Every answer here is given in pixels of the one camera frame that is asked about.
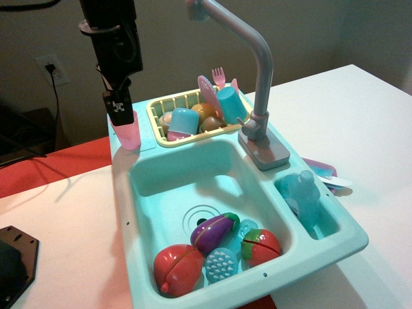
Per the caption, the pink toy bowl in rack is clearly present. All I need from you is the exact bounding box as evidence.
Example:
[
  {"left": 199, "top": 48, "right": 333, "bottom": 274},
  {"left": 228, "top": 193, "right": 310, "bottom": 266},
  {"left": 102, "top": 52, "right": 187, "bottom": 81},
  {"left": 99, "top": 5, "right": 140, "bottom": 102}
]
[{"left": 167, "top": 131, "right": 191, "bottom": 142}]

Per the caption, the pink plastic cup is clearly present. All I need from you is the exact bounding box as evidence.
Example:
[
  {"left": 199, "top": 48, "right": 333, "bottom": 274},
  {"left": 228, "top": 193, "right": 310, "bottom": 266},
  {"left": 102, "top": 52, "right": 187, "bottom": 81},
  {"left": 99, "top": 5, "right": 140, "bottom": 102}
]
[{"left": 109, "top": 111, "right": 141, "bottom": 151}]

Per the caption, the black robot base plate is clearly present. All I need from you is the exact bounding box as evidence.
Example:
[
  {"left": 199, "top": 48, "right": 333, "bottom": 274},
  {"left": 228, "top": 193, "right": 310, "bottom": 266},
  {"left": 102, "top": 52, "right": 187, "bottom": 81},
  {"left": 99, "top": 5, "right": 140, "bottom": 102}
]
[{"left": 1, "top": 225, "right": 39, "bottom": 308}]

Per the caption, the pink toy fork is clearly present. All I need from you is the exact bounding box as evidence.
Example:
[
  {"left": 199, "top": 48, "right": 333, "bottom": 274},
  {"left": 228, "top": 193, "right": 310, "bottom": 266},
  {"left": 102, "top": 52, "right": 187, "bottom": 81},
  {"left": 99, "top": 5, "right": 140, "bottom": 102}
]
[{"left": 212, "top": 67, "right": 226, "bottom": 89}]

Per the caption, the blue cup lying in rack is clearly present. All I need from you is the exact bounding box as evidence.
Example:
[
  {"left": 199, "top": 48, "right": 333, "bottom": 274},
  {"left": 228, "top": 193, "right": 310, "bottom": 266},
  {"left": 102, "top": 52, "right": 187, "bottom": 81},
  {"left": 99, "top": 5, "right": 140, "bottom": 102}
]
[{"left": 169, "top": 108, "right": 200, "bottom": 135}]

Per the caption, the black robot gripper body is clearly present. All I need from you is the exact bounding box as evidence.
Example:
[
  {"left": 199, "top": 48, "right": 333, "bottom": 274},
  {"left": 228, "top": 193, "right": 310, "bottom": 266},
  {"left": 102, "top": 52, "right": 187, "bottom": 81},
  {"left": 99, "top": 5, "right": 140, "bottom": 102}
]
[{"left": 79, "top": 1, "right": 143, "bottom": 90}]

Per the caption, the yellow dish drying rack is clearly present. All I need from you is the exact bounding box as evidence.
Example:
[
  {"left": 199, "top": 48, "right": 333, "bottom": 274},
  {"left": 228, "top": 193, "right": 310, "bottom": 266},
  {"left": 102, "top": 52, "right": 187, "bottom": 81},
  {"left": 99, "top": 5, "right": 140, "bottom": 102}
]
[{"left": 146, "top": 89, "right": 241, "bottom": 148}]

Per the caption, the toy red strawberry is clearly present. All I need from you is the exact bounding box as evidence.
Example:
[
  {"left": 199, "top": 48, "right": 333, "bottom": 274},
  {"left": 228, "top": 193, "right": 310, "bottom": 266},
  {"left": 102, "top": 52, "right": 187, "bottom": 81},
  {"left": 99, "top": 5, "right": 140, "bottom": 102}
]
[{"left": 241, "top": 229, "right": 282, "bottom": 267}]

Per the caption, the black power cable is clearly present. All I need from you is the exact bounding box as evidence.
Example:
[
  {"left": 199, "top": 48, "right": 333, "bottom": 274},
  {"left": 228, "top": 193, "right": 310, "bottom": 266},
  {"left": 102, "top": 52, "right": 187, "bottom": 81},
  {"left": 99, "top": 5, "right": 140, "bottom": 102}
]
[{"left": 0, "top": 64, "right": 72, "bottom": 203}]

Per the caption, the toy red tomato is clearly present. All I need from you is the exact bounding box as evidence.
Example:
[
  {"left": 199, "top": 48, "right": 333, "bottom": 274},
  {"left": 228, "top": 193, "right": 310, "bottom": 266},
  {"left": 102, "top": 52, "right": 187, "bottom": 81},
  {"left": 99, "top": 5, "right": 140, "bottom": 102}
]
[{"left": 153, "top": 244, "right": 204, "bottom": 297}]

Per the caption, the teal toy sink unit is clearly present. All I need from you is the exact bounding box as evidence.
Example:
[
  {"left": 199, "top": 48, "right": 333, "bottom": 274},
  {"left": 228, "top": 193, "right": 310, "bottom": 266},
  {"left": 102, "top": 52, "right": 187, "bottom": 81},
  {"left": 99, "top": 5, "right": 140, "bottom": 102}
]
[{"left": 109, "top": 89, "right": 368, "bottom": 308}]

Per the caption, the white wall power outlet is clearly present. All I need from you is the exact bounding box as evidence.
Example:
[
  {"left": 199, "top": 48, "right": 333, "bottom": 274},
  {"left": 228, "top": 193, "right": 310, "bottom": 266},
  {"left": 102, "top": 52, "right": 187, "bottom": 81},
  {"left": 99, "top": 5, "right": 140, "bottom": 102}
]
[{"left": 34, "top": 53, "right": 70, "bottom": 86}]

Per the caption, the stack of toy plates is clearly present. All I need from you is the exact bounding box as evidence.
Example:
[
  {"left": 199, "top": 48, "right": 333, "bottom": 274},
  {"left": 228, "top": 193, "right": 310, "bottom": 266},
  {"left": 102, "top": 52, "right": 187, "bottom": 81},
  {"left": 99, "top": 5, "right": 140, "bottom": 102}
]
[{"left": 303, "top": 158, "right": 353, "bottom": 196}]

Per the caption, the grey toy faucet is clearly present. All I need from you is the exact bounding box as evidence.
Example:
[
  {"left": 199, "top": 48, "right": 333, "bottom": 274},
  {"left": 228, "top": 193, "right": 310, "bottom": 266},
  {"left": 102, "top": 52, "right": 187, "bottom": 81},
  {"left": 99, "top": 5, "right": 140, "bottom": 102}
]
[{"left": 185, "top": 1, "right": 290, "bottom": 171}]

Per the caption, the toy eggplant purple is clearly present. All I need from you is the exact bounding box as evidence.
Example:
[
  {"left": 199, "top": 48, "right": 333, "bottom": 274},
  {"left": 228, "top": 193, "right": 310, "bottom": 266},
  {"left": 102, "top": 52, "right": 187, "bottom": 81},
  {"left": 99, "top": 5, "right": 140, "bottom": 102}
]
[{"left": 190, "top": 212, "right": 240, "bottom": 255}]

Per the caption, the blue dish scrub brush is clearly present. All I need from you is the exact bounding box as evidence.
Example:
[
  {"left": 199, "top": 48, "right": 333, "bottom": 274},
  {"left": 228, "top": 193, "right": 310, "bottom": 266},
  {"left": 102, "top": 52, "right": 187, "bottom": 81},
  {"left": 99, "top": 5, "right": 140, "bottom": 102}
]
[{"left": 204, "top": 247, "right": 239, "bottom": 284}]

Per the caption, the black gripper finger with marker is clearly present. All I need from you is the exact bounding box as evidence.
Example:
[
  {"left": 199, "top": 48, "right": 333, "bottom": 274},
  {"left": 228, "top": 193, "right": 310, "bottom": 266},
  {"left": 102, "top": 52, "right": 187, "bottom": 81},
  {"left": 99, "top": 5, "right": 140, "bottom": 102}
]
[{"left": 102, "top": 88, "right": 134, "bottom": 126}]

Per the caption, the red cloth mat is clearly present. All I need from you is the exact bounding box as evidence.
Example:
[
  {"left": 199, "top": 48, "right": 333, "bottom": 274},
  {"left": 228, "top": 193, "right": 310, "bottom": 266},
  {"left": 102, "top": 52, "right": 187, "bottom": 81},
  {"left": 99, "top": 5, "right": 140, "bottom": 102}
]
[{"left": 1, "top": 137, "right": 111, "bottom": 198}]

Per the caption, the pink toy knife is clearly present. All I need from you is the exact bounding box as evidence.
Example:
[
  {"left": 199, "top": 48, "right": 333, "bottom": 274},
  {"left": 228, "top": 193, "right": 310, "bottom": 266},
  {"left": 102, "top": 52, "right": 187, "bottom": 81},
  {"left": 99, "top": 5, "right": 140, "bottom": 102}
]
[{"left": 230, "top": 78, "right": 239, "bottom": 94}]

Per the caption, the blue cup upright in rack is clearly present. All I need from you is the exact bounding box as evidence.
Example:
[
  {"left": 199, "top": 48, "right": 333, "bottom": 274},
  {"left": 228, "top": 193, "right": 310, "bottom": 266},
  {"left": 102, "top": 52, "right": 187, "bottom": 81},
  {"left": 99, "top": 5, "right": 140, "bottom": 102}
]
[{"left": 217, "top": 86, "right": 248, "bottom": 124}]

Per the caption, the pink toy plate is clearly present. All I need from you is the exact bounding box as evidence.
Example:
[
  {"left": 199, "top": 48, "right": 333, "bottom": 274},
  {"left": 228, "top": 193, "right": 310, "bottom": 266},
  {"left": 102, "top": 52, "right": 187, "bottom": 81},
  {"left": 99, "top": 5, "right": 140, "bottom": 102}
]
[{"left": 197, "top": 75, "right": 223, "bottom": 118}]

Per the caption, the orange toy food in rack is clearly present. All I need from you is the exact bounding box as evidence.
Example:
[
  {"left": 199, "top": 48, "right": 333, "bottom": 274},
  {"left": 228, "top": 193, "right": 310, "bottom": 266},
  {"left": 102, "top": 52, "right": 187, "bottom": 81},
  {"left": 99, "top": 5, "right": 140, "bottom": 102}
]
[{"left": 191, "top": 103, "right": 216, "bottom": 125}]

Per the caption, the brown toy food in rack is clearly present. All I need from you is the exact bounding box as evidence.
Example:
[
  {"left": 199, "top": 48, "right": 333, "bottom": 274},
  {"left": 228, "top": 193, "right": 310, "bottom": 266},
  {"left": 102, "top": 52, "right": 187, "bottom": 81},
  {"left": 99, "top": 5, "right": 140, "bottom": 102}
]
[{"left": 198, "top": 116, "right": 227, "bottom": 133}]

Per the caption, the blue soap bottle toy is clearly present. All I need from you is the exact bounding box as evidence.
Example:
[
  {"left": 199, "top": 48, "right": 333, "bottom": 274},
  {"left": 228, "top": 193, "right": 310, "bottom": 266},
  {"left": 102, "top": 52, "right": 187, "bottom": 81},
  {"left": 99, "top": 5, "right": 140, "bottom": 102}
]
[{"left": 276, "top": 170, "right": 321, "bottom": 236}]

